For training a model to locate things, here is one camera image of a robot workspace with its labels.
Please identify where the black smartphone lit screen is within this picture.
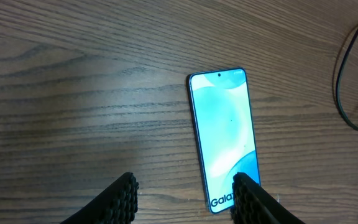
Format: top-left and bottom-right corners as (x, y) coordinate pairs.
(186, 67), (260, 214)

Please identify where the black usb charging cable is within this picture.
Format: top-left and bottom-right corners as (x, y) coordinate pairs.
(335, 21), (358, 136)

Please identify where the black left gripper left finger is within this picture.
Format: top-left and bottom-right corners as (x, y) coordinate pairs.
(62, 172), (139, 224)

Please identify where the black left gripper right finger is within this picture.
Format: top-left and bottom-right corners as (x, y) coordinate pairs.
(231, 172), (305, 224)

